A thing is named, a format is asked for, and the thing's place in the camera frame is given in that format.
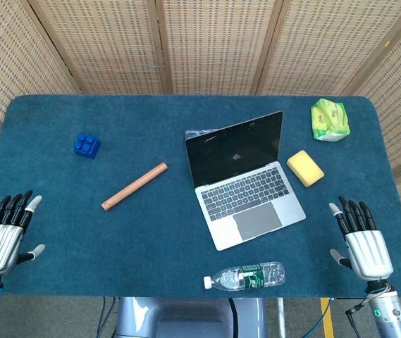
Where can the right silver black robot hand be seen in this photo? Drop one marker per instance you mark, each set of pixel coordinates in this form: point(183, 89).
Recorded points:
point(369, 253)

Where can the blue toy building block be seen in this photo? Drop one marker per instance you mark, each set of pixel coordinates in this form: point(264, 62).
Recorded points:
point(86, 146)

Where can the blue table mat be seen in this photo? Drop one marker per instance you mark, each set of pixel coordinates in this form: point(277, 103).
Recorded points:
point(80, 246)

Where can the white table leg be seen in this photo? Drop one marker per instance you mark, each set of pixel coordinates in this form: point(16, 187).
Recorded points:
point(281, 317)

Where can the yellow sponge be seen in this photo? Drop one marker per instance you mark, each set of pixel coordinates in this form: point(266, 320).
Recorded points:
point(305, 169)

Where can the blue label water bottle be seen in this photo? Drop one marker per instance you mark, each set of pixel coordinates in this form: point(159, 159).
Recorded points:
point(195, 134)

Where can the green tissue pack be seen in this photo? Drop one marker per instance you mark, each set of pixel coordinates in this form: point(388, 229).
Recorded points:
point(328, 121)

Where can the green label water bottle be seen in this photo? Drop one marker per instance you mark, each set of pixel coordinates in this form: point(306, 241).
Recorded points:
point(253, 276)

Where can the bamboo folding screen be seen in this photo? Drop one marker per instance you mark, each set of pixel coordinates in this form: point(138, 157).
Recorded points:
point(214, 42)

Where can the grey robot torso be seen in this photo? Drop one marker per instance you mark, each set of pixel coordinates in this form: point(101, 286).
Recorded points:
point(186, 317)

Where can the wooden rod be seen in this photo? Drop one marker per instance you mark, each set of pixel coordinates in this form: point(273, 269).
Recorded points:
point(135, 186)

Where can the silver laptop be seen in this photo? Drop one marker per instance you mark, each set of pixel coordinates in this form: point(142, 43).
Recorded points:
point(253, 211)

